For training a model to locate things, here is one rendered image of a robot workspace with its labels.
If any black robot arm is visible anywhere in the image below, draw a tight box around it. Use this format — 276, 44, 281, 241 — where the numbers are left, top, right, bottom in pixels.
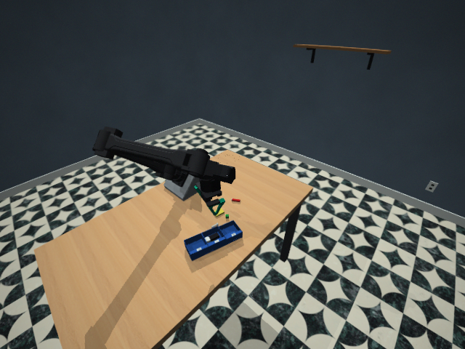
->
92, 127, 235, 192

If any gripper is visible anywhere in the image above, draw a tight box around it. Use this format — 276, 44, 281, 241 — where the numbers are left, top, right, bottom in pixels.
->
194, 178, 225, 215

